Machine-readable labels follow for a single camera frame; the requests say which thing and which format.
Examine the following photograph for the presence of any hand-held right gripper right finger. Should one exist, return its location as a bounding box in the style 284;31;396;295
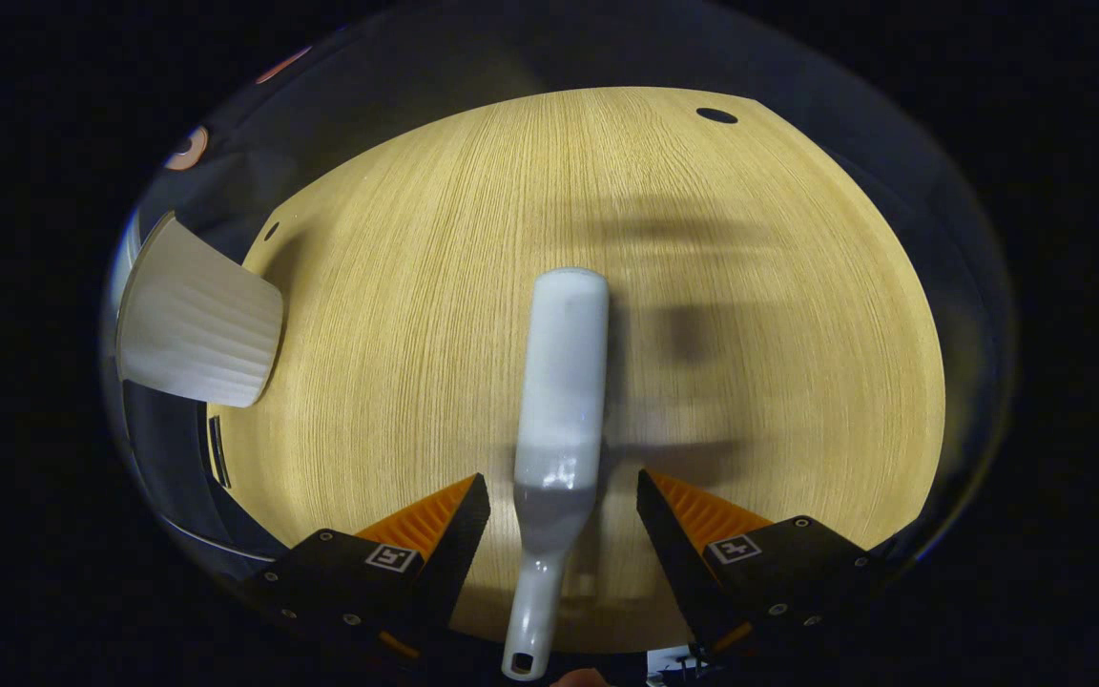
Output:
636;468;884;659

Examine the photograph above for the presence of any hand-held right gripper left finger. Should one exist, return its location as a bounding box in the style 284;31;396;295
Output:
242;472;491;659

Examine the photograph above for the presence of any small white broom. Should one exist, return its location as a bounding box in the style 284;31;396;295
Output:
500;267;611;682

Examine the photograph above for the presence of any white garbage bin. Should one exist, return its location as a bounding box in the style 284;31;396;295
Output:
115;215;285;409

